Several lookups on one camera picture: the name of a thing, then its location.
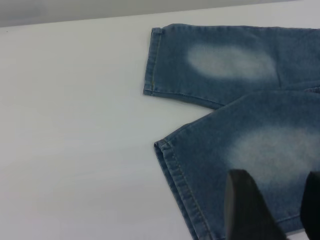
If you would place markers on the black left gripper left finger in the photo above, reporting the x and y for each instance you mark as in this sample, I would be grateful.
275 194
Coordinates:
247 212

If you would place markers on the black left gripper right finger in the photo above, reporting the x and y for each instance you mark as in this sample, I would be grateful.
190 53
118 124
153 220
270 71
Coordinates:
312 207

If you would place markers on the blue denim pants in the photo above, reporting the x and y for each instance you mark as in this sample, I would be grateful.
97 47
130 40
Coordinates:
225 140

